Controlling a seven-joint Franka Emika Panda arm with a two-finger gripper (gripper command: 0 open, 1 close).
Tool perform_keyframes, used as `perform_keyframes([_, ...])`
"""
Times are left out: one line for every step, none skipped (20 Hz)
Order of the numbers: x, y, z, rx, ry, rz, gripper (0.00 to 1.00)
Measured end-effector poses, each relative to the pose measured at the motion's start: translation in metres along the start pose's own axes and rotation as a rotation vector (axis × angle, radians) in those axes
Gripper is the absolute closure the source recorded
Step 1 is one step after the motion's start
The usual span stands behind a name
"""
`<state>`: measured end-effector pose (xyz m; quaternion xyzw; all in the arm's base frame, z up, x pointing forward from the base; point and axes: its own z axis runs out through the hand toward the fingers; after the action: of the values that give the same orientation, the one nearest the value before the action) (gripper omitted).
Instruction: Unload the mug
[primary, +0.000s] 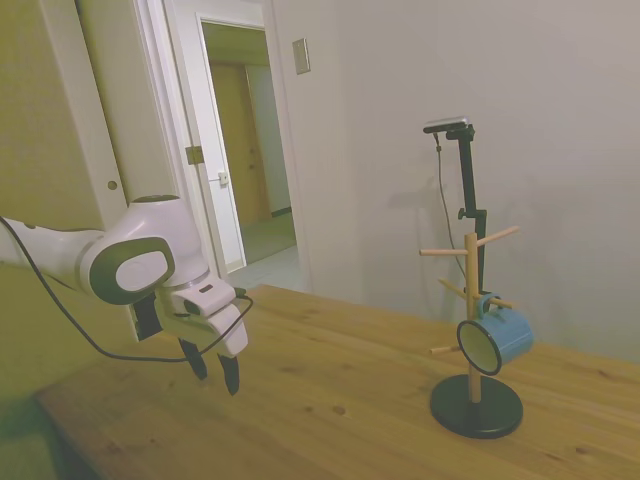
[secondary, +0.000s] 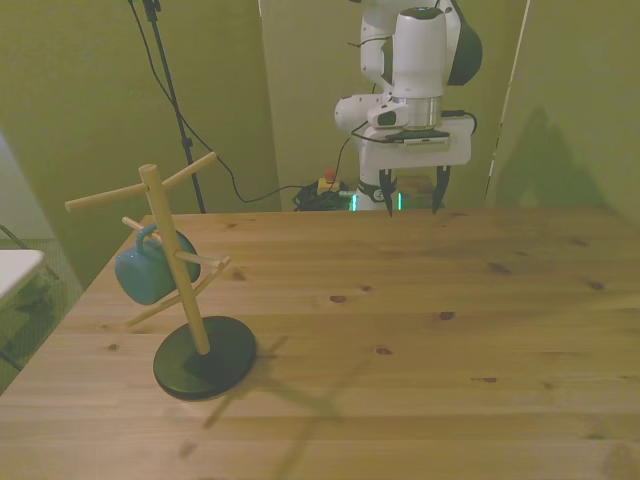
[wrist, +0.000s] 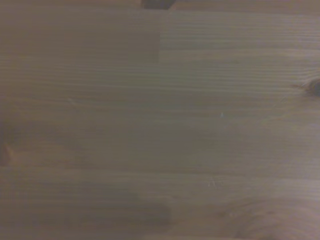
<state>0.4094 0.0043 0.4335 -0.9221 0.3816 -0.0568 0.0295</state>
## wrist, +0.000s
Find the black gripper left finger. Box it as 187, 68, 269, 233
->
141, 0, 159, 10

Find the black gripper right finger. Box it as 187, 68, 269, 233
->
158, 0, 176, 10

